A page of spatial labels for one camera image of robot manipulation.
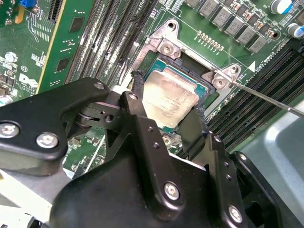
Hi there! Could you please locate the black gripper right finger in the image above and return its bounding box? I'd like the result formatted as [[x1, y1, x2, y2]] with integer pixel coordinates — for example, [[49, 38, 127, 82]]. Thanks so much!
[[180, 105, 294, 228]]

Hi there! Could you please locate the silver CPU with green edge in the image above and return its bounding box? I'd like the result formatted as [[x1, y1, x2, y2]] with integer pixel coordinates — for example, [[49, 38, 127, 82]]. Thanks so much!
[[142, 58, 208, 134]]

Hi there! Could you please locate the thin wire locking lever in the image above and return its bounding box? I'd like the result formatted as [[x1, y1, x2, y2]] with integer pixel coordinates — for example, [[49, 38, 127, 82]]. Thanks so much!
[[211, 67, 304, 119]]

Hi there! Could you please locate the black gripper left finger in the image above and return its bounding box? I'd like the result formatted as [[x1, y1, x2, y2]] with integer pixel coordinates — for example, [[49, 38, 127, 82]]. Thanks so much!
[[0, 70, 187, 216]]

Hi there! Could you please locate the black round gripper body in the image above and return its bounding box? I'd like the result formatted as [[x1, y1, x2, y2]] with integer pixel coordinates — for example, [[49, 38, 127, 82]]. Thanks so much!
[[51, 123, 225, 228]]

